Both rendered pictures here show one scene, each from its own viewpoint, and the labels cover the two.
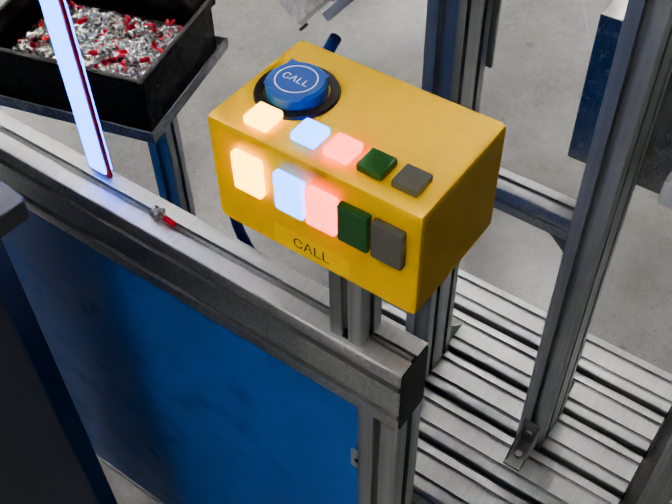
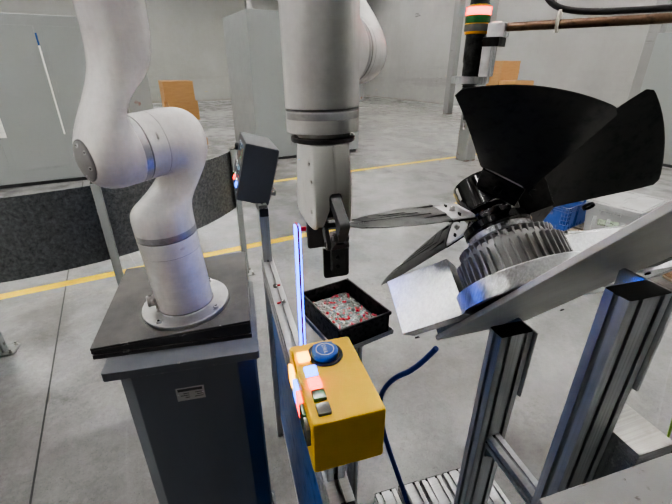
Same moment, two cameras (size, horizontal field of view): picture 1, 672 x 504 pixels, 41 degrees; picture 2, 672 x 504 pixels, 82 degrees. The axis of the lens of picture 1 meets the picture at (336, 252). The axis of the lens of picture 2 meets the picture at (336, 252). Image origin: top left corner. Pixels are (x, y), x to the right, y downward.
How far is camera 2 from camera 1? 0.29 m
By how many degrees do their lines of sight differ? 37
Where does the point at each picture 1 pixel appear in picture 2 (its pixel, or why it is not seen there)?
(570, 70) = not seen: hidden behind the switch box
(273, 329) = not seen: hidden behind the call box
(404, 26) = (545, 364)
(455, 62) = (492, 384)
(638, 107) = (569, 454)
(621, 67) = (562, 427)
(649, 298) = not seen: outside the picture
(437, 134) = (354, 397)
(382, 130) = (336, 384)
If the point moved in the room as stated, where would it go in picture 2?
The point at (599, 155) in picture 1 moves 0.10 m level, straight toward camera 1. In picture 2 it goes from (548, 470) to (517, 495)
